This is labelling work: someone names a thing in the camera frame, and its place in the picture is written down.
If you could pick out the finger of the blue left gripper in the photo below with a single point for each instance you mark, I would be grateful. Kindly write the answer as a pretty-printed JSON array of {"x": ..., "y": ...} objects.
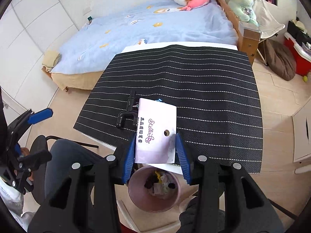
[
  {"x": 18, "y": 149},
  {"x": 40, "y": 116}
]

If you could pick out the person's legs dark trousers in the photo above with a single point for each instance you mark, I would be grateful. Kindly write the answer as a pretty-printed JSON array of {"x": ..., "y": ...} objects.
[{"x": 64, "y": 154}]

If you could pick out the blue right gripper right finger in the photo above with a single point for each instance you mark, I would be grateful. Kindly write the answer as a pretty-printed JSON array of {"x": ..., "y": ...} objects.
[{"x": 184, "y": 159}]

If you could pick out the red cooler box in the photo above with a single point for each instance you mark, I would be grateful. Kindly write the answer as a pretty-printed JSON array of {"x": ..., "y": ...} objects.
[{"x": 301, "y": 57}]

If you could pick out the white drawer cabinet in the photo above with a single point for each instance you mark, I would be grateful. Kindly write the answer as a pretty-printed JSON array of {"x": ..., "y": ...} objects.
[{"x": 301, "y": 123}]

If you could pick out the light green plush unicorn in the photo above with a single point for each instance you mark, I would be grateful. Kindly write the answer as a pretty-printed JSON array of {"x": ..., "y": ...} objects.
[{"x": 243, "y": 9}]

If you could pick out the black striped table mat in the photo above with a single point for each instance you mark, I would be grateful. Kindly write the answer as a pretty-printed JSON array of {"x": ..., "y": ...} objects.
[{"x": 214, "y": 90}]

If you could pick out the bed with blue blanket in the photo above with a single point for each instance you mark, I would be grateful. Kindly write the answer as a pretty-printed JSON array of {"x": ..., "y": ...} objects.
[{"x": 80, "y": 60}]

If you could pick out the pink trash bin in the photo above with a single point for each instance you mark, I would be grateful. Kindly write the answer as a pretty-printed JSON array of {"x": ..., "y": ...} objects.
[{"x": 154, "y": 190}]

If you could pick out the white folding chair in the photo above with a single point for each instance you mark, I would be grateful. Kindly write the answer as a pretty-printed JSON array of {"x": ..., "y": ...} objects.
[{"x": 249, "y": 35}]

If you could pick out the pink white paper card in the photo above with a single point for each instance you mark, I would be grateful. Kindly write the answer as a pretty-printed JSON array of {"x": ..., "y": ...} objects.
[{"x": 156, "y": 133}]

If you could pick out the white table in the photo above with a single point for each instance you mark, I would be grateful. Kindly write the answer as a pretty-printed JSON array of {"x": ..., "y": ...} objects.
[{"x": 156, "y": 95}]

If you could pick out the black plastic clip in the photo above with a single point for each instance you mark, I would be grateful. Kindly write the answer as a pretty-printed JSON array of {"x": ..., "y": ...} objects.
[{"x": 131, "y": 112}]

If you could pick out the brown bean bag cushion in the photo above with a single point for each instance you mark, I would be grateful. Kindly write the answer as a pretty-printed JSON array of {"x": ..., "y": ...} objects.
[{"x": 280, "y": 59}]

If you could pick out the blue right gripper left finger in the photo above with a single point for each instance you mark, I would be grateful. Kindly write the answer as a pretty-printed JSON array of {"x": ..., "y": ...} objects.
[{"x": 129, "y": 160}]

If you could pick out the pink plush toy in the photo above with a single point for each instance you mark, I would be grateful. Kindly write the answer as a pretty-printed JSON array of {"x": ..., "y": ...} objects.
[{"x": 194, "y": 4}]

